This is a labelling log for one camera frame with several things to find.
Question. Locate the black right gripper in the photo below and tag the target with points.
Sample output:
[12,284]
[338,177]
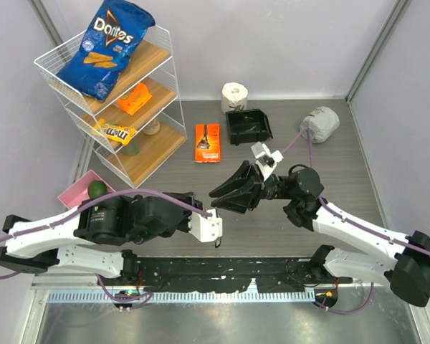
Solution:
[240,201]

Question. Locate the keys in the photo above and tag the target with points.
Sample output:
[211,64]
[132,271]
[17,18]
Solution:
[247,124]

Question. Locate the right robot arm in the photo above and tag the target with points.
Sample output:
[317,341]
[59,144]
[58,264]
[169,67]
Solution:
[390,258]

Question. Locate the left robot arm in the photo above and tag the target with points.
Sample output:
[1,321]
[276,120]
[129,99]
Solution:
[132,215]

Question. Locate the black plastic storage bin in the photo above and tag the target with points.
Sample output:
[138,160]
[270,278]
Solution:
[262,134]

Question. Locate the orange razor box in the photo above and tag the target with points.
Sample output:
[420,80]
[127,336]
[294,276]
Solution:
[207,148]

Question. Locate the white toilet paper roll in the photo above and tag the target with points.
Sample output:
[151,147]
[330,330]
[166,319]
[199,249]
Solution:
[234,97]

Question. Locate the grey wrapped paper bundle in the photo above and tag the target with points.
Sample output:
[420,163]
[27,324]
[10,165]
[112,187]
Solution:
[322,122]

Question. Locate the yellow M&M candy bag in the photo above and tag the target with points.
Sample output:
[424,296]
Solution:
[115,132]

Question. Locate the orange snack box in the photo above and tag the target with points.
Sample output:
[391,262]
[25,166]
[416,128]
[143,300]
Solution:
[133,100]

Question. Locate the green lime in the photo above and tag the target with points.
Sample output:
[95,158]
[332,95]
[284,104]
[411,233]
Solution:
[96,189]

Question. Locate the pink plastic tray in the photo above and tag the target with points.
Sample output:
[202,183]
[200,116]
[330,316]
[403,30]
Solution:
[78,191]

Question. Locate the blue Doritos chip bag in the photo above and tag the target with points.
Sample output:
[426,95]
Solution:
[106,47]

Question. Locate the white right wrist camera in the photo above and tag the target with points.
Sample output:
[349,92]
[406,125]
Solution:
[266,161]

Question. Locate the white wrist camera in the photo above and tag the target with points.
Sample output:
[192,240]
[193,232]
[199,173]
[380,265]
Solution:
[266,161]
[206,229]

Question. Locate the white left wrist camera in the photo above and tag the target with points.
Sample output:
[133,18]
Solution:
[206,229]

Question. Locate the white wire wooden shelf rack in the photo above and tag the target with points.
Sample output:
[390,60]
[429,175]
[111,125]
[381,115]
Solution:
[140,124]

